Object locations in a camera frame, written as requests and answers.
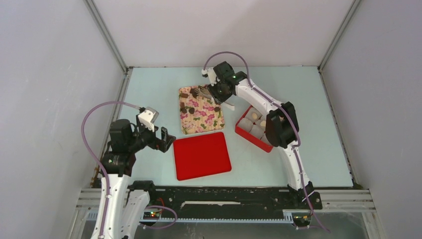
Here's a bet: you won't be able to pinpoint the floral tray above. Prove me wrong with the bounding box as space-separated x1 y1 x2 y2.
178 86 225 135

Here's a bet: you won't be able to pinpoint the red box lid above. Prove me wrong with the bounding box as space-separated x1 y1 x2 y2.
173 132 232 181

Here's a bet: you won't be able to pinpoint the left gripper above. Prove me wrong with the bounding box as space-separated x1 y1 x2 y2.
128 115 175 152

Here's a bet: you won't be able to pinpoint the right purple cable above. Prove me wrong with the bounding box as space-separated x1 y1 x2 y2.
203 51 332 237

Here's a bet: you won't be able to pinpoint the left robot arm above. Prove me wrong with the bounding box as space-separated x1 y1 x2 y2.
91 119 176 239

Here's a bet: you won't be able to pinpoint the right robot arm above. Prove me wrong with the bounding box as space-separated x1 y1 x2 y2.
201 61 314 208

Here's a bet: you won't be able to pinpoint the red chocolate box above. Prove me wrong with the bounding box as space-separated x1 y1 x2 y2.
235 106 273 153

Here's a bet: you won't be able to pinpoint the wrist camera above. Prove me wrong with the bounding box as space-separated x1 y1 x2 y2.
201 68 218 86
136 107 159 132

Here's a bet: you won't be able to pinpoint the metal tongs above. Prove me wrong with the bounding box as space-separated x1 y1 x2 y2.
192 86 235 111

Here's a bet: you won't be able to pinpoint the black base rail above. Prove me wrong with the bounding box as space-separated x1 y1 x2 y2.
148 186 323 221

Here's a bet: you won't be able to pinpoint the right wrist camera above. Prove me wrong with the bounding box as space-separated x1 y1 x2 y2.
201 68 218 86

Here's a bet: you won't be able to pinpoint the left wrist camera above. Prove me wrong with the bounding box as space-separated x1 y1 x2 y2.
136 107 159 132

